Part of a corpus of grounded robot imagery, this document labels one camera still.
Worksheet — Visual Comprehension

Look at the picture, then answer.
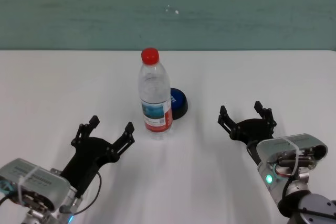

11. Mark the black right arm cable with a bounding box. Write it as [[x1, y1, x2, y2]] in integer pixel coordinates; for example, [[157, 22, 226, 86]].
[[278, 174, 296, 209]]

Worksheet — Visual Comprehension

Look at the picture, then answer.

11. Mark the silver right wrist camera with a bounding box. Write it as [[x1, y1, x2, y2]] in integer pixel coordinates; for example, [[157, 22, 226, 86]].
[[256, 133, 329, 180]]

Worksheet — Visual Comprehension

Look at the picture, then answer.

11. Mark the clear red-capped water bottle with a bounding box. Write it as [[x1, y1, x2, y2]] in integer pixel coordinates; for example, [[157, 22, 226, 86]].
[[138, 47, 173, 141]]

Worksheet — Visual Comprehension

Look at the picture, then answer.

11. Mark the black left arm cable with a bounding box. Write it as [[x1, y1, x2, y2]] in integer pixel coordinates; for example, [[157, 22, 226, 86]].
[[59, 172, 102, 214]]

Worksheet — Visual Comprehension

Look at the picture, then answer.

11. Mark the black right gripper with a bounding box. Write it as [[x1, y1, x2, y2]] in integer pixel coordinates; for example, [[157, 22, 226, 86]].
[[217, 100, 277, 162]]

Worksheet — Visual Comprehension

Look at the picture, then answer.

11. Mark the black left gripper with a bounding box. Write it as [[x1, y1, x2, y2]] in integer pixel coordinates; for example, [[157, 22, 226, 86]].
[[60, 115, 135, 198]]

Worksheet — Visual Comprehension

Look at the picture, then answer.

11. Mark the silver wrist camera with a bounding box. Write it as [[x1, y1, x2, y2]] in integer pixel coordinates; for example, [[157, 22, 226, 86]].
[[0, 158, 71, 213], [256, 133, 329, 180]]

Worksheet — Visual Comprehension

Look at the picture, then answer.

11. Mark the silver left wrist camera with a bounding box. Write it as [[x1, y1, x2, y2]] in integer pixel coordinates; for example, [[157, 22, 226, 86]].
[[0, 158, 71, 213]]

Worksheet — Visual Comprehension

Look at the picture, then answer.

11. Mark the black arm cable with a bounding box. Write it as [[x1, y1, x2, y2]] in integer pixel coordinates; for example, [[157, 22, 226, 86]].
[[278, 174, 296, 209], [59, 172, 102, 214]]

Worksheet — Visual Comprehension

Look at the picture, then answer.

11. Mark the white cable tie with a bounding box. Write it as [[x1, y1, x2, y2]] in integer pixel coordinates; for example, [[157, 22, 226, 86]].
[[285, 136, 302, 180], [17, 167, 40, 204]]

